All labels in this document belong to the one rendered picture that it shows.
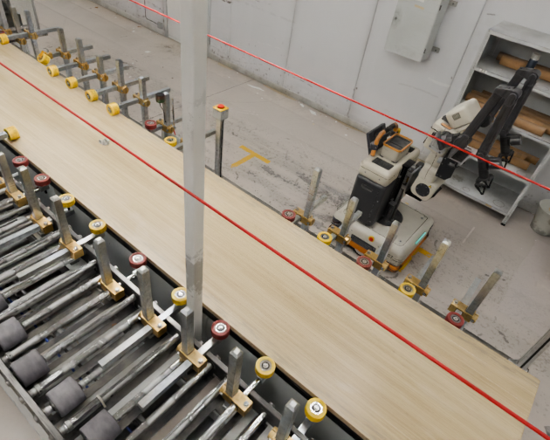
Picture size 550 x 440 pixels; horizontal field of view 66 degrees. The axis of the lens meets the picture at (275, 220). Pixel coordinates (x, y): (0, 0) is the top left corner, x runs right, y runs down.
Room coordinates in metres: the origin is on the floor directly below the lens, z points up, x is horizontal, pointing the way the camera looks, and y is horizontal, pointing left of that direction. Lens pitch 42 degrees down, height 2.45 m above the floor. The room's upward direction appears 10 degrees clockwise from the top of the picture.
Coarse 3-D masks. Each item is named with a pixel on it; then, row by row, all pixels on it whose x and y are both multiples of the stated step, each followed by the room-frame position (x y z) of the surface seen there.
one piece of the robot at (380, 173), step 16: (384, 128) 2.82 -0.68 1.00; (400, 128) 3.02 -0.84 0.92; (368, 160) 2.67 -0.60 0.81; (384, 160) 2.70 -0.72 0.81; (400, 160) 2.74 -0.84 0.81; (416, 160) 2.94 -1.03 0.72; (368, 176) 2.60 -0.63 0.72; (384, 176) 2.54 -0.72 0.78; (400, 176) 2.67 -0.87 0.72; (352, 192) 2.65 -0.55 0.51; (368, 192) 2.58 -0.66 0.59; (384, 192) 2.53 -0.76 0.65; (400, 192) 2.67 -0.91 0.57; (368, 208) 2.55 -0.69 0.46; (384, 208) 2.65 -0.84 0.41; (368, 224) 2.53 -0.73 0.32
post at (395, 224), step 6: (396, 222) 1.64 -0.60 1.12; (390, 228) 1.63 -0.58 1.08; (396, 228) 1.62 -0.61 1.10; (390, 234) 1.63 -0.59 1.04; (390, 240) 1.62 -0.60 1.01; (384, 246) 1.63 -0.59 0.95; (390, 246) 1.64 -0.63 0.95; (384, 252) 1.62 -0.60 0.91; (378, 258) 1.63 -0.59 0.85; (384, 258) 1.63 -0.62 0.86; (372, 270) 1.64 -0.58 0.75; (378, 270) 1.62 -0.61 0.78
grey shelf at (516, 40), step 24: (504, 24) 3.93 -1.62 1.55; (480, 48) 3.71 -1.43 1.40; (504, 48) 4.02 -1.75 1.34; (528, 48) 3.92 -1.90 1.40; (480, 72) 4.07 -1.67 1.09; (504, 72) 3.66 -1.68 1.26; (528, 144) 3.70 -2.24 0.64; (456, 168) 3.89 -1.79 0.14; (528, 168) 3.47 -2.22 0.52; (504, 192) 3.60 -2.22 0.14
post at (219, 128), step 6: (222, 120) 2.30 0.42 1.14; (222, 126) 2.30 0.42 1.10; (216, 132) 2.31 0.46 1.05; (222, 132) 2.30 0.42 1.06; (216, 138) 2.31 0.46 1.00; (222, 138) 2.30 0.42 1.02; (216, 144) 2.31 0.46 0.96; (222, 144) 2.31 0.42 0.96; (216, 150) 2.30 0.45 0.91; (222, 150) 2.31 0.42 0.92; (216, 156) 2.30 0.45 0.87; (222, 156) 2.32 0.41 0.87; (216, 162) 2.30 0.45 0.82; (216, 168) 2.30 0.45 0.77; (216, 174) 2.30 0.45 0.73; (222, 174) 2.32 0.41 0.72
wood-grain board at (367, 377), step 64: (0, 128) 2.16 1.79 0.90; (64, 128) 2.28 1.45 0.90; (128, 128) 2.41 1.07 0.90; (128, 192) 1.77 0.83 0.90; (256, 256) 1.45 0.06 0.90; (320, 256) 1.53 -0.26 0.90; (256, 320) 1.07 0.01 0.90; (320, 320) 1.13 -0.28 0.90; (384, 320) 1.19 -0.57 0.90; (320, 384) 0.83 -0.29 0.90; (384, 384) 0.88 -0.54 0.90; (448, 384) 0.93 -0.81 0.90; (512, 384) 0.98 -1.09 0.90
